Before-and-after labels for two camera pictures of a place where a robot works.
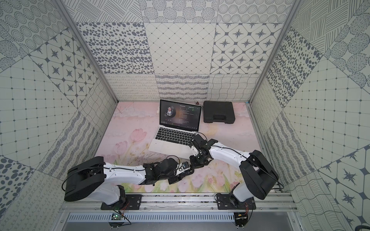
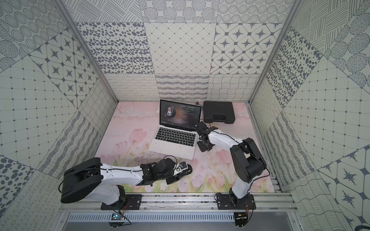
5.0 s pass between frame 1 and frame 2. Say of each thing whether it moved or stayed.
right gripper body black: moved
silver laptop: stayed
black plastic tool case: stayed
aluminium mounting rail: stayed
